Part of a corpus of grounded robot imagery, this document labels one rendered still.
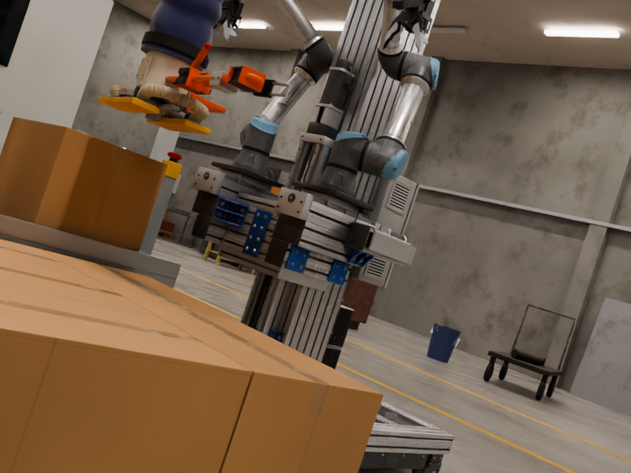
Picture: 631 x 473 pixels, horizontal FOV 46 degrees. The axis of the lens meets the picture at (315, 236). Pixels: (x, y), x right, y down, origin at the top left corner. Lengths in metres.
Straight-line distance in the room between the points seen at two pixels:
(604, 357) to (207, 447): 11.21
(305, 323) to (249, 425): 1.43
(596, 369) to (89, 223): 10.52
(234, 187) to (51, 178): 0.71
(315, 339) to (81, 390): 1.79
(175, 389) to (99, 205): 1.39
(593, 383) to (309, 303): 9.80
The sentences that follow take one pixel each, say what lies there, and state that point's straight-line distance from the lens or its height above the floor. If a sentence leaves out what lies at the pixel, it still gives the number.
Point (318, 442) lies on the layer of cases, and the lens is 1.67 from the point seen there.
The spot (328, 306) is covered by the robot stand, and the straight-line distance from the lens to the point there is 2.99.
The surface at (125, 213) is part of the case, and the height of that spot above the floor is 0.73.
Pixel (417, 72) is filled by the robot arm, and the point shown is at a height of 1.57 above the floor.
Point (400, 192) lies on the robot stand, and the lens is 3.10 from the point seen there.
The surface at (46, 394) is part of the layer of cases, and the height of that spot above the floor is 0.45.
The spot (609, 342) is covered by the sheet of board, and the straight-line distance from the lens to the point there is 12.51.
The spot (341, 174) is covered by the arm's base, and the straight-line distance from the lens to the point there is 2.63.
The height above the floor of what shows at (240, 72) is 1.20.
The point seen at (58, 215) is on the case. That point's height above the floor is 0.66.
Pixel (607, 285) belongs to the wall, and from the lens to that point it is 12.94.
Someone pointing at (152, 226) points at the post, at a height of 0.70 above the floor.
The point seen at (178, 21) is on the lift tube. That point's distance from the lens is 2.56.
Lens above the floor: 0.80
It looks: 1 degrees up
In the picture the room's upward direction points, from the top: 18 degrees clockwise
